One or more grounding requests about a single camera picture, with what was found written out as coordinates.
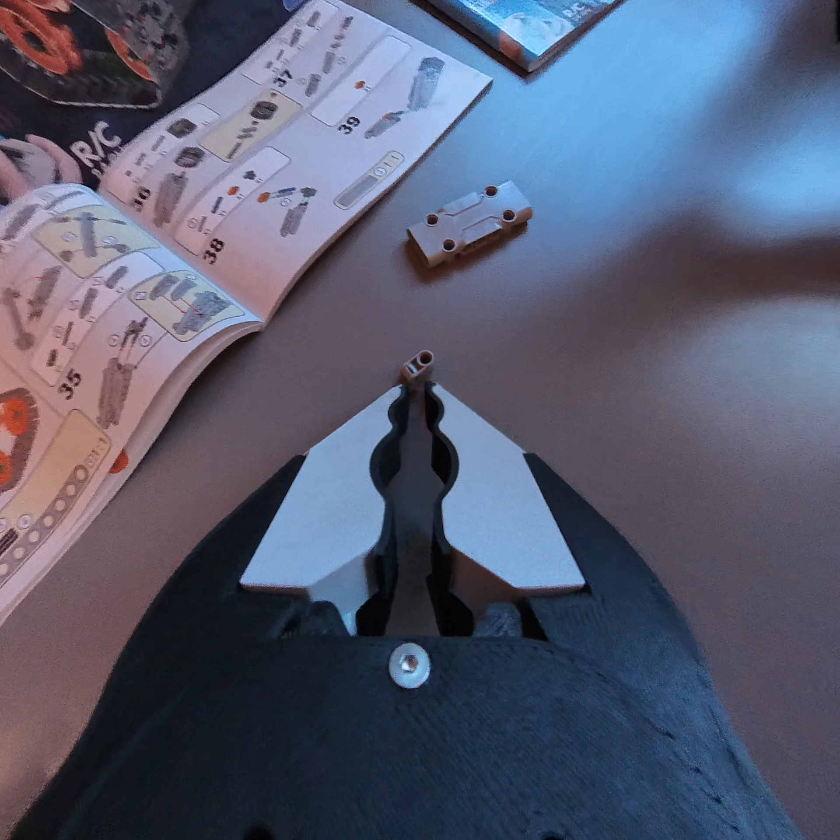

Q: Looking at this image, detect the robot kit box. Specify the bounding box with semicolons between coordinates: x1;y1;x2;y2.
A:
0;0;296;204

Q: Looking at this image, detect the grey desk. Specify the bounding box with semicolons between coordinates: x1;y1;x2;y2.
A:
0;0;840;840

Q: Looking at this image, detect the open instruction booklet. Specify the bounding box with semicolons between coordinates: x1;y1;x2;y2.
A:
0;0;494;624

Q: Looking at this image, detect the grey panel plate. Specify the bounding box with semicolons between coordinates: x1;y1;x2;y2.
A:
407;180;534;270

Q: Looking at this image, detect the small blue booklet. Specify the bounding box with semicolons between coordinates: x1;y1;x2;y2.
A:
427;0;624;73

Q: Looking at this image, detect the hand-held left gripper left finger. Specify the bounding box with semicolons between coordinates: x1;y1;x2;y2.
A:
239;384;412;636

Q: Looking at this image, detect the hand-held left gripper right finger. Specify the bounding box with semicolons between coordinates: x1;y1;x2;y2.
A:
424;382;587;636

